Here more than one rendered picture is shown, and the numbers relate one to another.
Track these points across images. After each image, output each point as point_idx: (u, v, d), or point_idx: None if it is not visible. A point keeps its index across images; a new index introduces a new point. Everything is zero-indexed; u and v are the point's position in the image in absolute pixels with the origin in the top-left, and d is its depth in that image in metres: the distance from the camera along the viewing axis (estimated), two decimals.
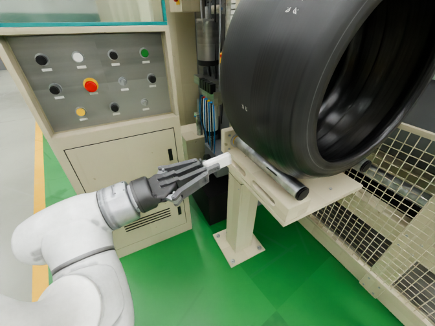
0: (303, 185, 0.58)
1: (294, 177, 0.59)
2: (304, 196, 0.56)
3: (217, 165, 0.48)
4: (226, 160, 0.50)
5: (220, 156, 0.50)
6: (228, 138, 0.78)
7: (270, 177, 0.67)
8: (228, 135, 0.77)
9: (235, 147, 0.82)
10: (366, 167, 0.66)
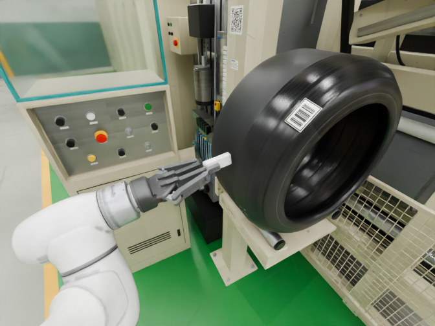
0: (272, 239, 0.68)
1: (265, 234, 0.70)
2: (282, 244, 0.67)
3: (217, 165, 0.48)
4: (226, 160, 0.50)
5: (220, 156, 0.50)
6: (221, 184, 0.90)
7: None
8: None
9: None
10: (336, 217, 0.78)
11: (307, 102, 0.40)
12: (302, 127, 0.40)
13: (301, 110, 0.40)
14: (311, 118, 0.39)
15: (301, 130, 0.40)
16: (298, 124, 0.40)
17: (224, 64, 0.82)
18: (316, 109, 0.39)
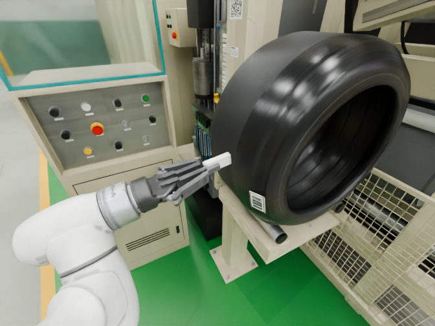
0: (275, 231, 0.65)
1: (267, 226, 0.68)
2: (284, 237, 0.65)
3: (217, 165, 0.48)
4: (226, 160, 0.50)
5: (220, 156, 0.50)
6: (220, 177, 0.87)
7: None
8: (220, 175, 0.87)
9: None
10: (340, 210, 0.76)
11: (252, 194, 0.48)
12: (263, 210, 0.49)
13: (254, 199, 0.49)
14: (263, 204, 0.48)
15: (265, 212, 0.50)
16: (259, 208, 0.50)
17: (223, 52, 0.79)
18: (261, 198, 0.47)
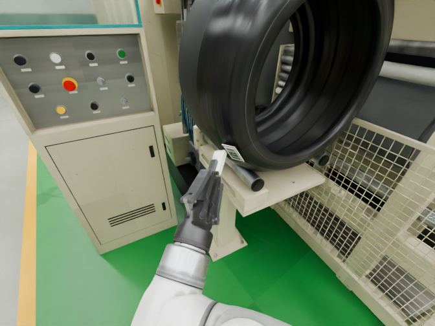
0: None
1: None
2: (256, 186, 0.59)
3: (210, 161, 0.49)
4: (217, 153, 0.51)
5: None
6: (199, 134, 0.82)
7: None
8: (199, 132, 0.82)
9: (208, 143, 0.86)
10: (326, 160, 0.70)
11: (225, 147, 0.49)
12: (241, 159, 0.50)
13: (229, 151, 0.50)
14: (238, 154, 0.48)
15: (243, 161, 0.50)
16: (238, 158, 0.51)
17: None
18: (233, 149, 0.48)
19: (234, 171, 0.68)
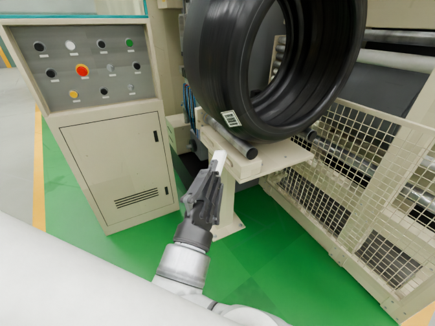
0: (246, 156, 0.71)
1: None
2: (251, 154, 0.68)
3: (210, 161, 0.49)
4: (217, 153, 0.51)
5: None
6: (200, 115, 0.91)
7: (232, 145, 0.80)
8: (200, 113, 0.90)
9: (208, 124, 0.94)
10: (314, 136, 0.79)
11: (224, 114, 0.57)
12: (239, 123, 0.59)
13: (228, 118, 0.58)
14: (235, 117, 0.57)
15: (241, 124, 0.59)
16: (235, 123, 0.59)
17: None
18: (232, 112, 0.56)
19: (231, 144, 0.76)
